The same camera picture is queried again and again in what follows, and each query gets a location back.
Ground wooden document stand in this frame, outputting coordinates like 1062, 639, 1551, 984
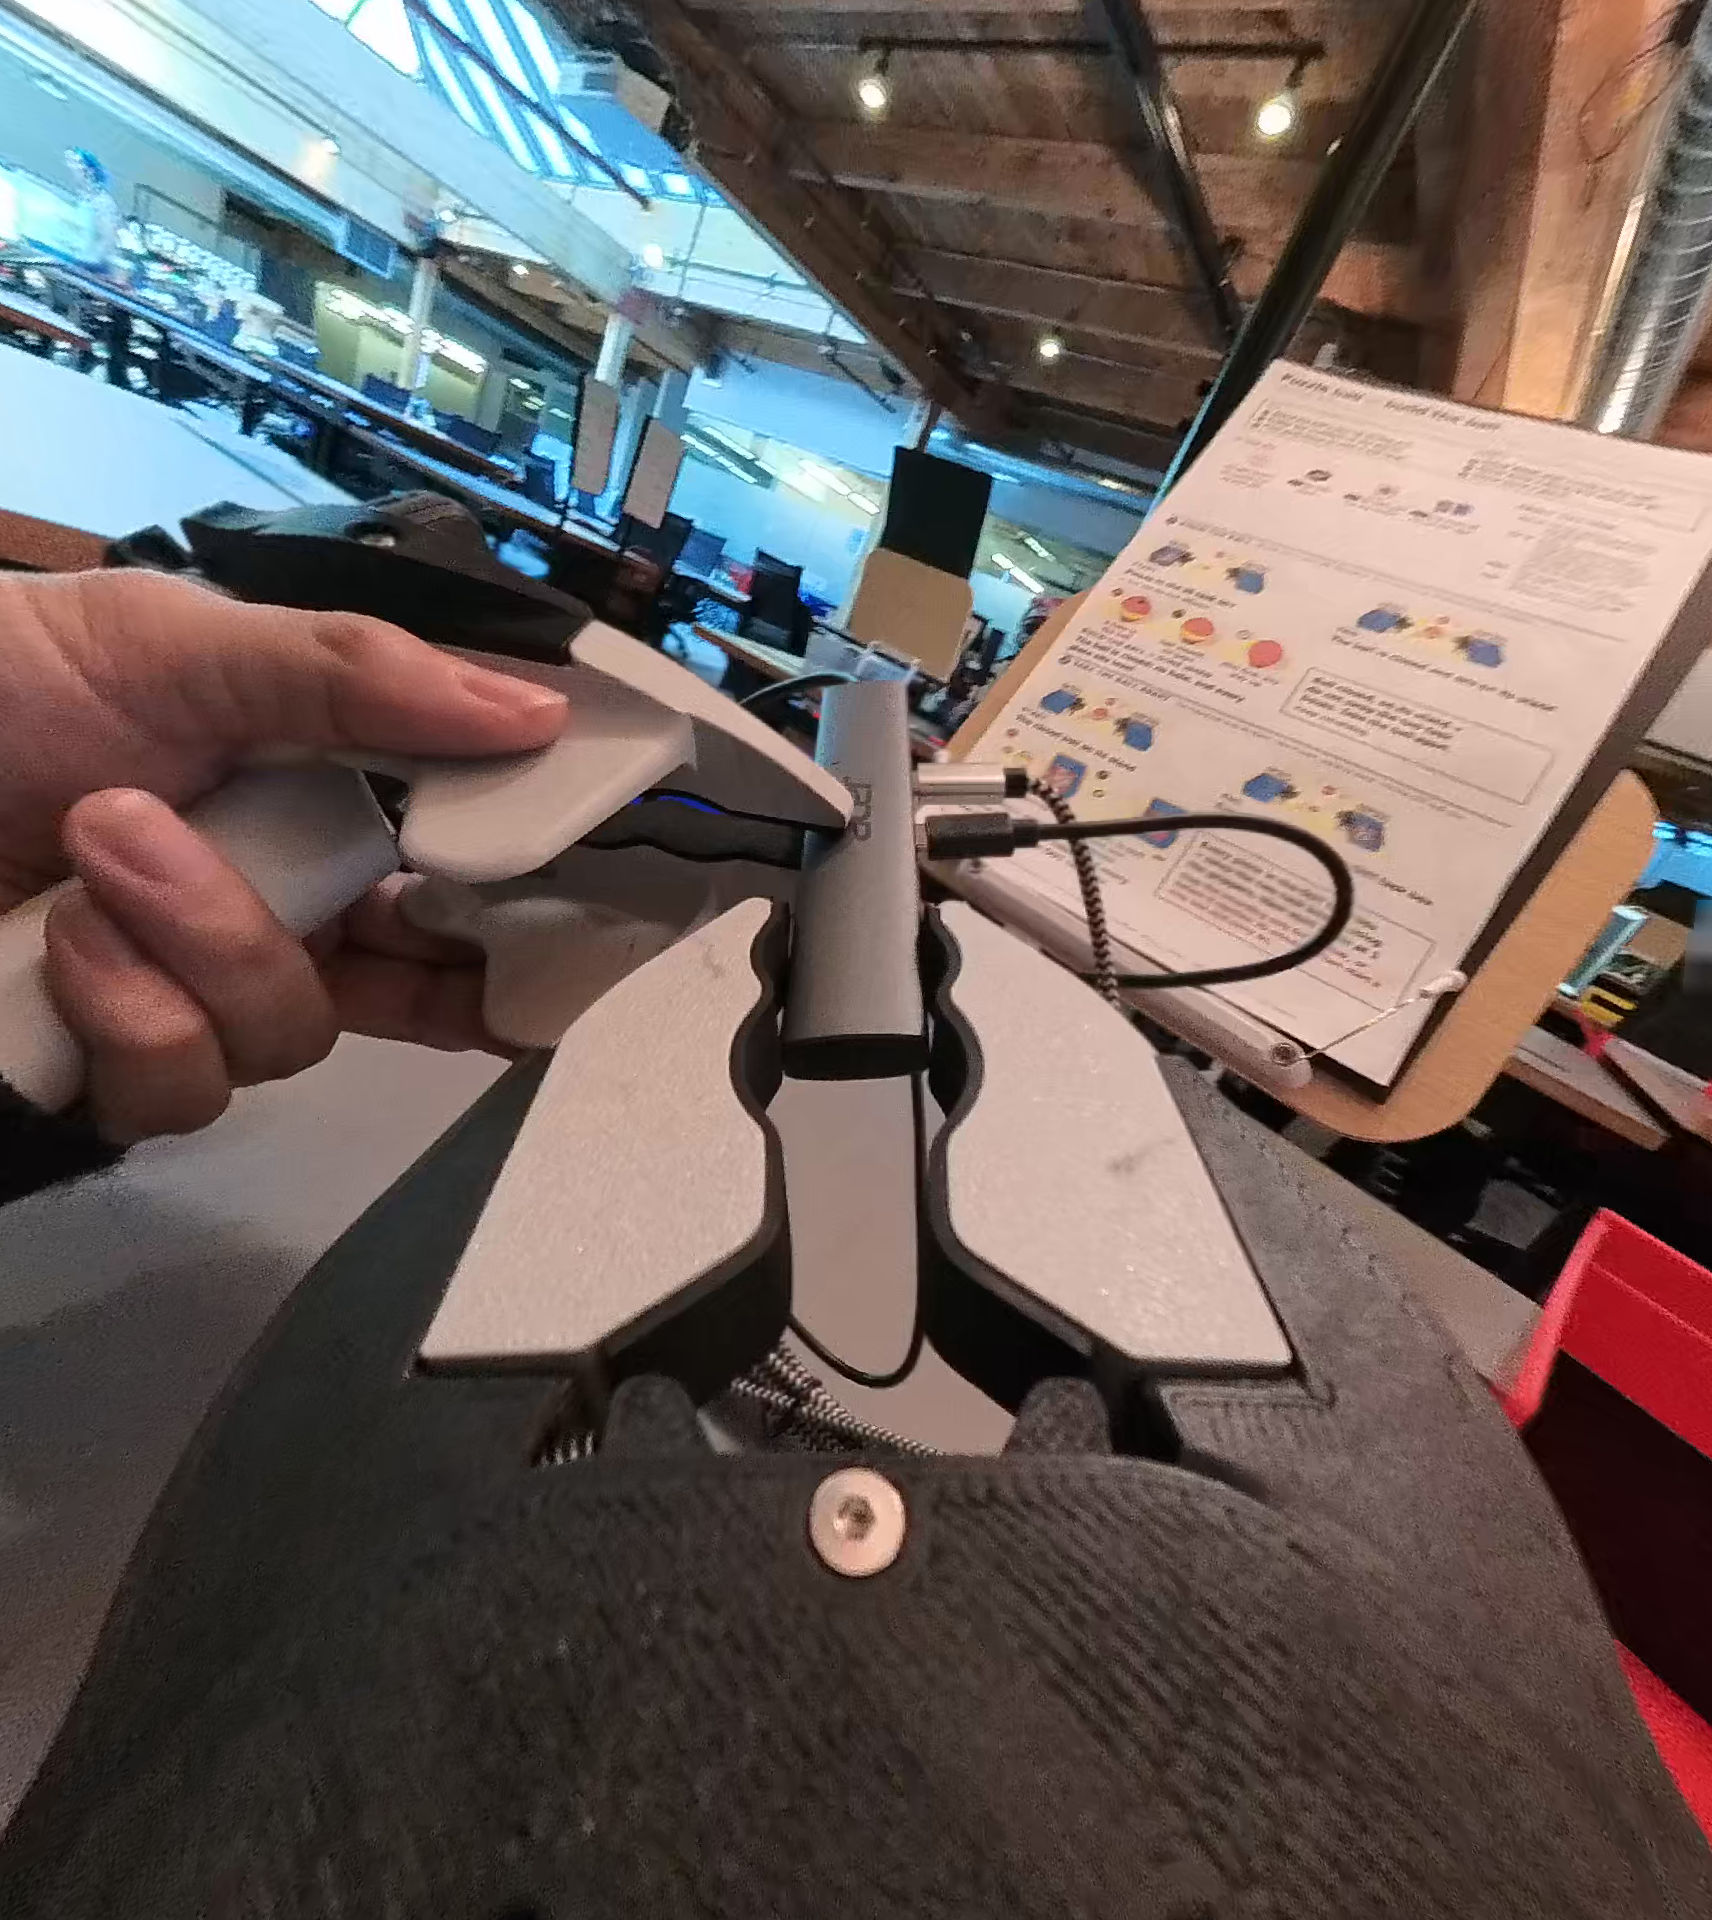
933, 591, 1665, 1149

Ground printed instruction sheet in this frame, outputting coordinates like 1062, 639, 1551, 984
966, 357, 1712, 1094

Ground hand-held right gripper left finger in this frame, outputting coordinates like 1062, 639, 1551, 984
415, 896, 797, 1385

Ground grey usb hub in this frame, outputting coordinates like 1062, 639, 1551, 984
778, 680, 936, 1082

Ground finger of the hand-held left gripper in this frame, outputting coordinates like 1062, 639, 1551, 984
402, 857, 802, 1051
397, 618, 862, 886

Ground silver ventilation duct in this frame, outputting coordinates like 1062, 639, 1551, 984
1580, 0, 1712, 439

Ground black metal pole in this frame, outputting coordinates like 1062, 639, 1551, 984
1157, 0, 1485, 483

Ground short black usb-c cable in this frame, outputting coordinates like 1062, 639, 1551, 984
793, 805, 1356, 1385

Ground person's left hand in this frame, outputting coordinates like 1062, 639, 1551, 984
0, 566, 578, 1151

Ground red plastic bin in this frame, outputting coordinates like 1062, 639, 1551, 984
1498, 1206, 1712, 1920

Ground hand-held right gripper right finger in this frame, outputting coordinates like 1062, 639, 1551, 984
916, 900, 1301, 1380

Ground black display panel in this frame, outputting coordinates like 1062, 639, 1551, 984
888, 447, 997, 582

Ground cardboard sheet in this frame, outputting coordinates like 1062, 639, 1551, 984
849, 546, 979, 680

